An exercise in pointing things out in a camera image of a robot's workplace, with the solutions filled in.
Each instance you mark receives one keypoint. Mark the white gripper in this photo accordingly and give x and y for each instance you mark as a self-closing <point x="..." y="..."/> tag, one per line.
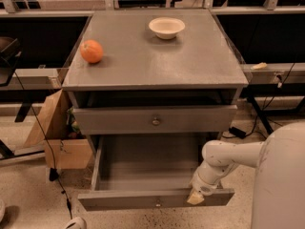
<point x="203" y="185"/>

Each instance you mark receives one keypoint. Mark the grey top drawer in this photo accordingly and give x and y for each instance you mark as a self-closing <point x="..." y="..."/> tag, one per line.
<point x="148" y="120"/>

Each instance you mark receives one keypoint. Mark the small yellow foam piece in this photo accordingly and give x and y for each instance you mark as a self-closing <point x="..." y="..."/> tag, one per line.
<point x="261" y="65"/>

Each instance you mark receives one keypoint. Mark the white shoe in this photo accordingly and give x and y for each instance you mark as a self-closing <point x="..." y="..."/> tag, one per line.
<point x="76" y="223"/>

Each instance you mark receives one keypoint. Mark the cardboard box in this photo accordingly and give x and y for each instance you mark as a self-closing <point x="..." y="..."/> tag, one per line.
<point x="51" y="130"/>

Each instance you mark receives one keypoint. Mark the grey drawer cabinet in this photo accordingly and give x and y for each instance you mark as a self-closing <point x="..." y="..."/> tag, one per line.
<point x="138" y="69"/>

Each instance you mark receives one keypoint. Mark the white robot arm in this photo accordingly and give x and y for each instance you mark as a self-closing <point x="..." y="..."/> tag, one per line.
<point x="279" y="181"/>

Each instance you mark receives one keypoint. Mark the grey drawer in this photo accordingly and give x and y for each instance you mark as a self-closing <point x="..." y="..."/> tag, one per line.
<point x="143" y="171"/>
<point x="148" y="120"/>

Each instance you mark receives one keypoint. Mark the white paper bowl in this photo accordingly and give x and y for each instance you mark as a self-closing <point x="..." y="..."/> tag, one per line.
<point x="166" y="27"/>

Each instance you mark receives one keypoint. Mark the orange fruit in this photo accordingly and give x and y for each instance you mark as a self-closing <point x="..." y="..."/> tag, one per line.
<point x="91" y="51"/>

